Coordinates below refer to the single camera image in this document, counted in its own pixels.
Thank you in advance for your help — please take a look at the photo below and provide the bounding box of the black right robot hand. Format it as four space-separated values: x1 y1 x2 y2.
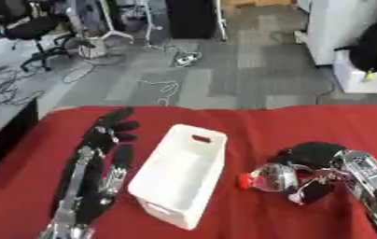
265 141 352 207

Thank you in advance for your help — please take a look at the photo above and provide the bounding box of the black cable tangle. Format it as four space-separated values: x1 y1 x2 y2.
0 64 45 110

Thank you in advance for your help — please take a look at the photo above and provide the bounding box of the white storage box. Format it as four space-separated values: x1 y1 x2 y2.
332 49 377 94

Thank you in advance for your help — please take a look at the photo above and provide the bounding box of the white cabinet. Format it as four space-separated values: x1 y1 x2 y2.
304 0 377 67

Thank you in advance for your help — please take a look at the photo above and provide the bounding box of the black office chair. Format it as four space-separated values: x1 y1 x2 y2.
0 0 81 73

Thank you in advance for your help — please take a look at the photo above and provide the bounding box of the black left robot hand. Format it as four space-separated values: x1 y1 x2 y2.
49 106 143 225

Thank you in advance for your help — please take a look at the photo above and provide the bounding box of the white floor cable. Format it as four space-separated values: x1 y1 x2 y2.
136 78 182 106

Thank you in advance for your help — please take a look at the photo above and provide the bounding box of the white metal stand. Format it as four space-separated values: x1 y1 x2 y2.
76 0 136 60

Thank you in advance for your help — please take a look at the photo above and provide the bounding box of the clear plastic bottle red cap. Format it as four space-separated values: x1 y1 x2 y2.
235 162 331 196

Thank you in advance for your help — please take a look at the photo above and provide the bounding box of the white plastic box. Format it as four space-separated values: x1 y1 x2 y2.
126 123 230 232

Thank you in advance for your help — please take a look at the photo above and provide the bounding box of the grey side table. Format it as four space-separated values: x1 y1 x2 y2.
0 31 42 182

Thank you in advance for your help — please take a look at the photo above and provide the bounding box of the black cabinet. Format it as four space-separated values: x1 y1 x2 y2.
163 0 221 40

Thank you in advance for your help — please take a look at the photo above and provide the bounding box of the white power strip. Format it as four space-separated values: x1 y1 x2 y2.
172 50 205 68

